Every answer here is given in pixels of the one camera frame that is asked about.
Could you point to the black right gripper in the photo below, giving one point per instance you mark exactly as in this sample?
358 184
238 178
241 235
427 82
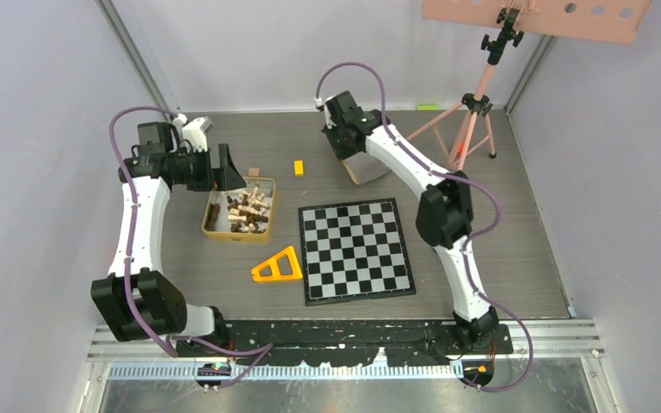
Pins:
341 154

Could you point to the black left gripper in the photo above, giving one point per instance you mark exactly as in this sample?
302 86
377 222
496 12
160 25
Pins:
225 178

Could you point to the tin lid with bears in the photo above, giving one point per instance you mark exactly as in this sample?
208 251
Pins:
364 168

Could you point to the gold tin box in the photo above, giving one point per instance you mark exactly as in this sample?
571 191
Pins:
243 215

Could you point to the black white folding chessboard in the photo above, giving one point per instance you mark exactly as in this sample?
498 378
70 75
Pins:
352 251

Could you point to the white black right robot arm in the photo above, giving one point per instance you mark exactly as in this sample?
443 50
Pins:
444 210

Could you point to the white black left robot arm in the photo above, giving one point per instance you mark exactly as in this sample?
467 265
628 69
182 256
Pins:
136 293

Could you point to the small yellow block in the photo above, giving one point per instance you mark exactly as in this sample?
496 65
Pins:
298 168

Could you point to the small green block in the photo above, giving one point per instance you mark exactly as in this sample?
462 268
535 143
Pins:
427 107

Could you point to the pink tripod music stand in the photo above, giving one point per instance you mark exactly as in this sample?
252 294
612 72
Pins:
605 21

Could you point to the yellow triangular toy frame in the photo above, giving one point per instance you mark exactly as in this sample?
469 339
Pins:
283 266

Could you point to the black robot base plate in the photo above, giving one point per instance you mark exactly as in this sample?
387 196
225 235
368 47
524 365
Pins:
353 342

